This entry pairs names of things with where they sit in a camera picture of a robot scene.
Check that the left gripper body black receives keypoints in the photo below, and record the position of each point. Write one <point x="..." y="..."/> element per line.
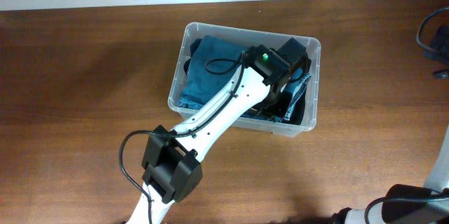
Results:
<point x="271" y="104"/>

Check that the black shirt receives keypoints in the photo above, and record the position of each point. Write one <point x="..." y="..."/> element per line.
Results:
<point x="208" y="72"/>

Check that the dark blue jeans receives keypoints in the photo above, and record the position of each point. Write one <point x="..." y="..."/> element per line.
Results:
<point x="214" y="44"/>

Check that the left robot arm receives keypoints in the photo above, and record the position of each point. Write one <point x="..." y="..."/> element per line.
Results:
<point x="267" y="80"/>

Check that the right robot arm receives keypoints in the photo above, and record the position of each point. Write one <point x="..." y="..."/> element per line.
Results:
<point x="406" y="203"/>

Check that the clear plastic storage bin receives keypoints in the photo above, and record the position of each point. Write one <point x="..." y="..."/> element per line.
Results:
<point x="248" y="38"/>

